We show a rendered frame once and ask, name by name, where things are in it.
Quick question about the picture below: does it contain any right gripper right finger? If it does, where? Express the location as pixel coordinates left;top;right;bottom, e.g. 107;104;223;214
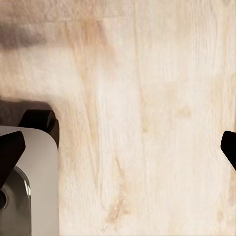
220;130;236;170

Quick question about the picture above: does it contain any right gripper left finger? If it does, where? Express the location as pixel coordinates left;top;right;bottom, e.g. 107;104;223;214
0;131;26;190

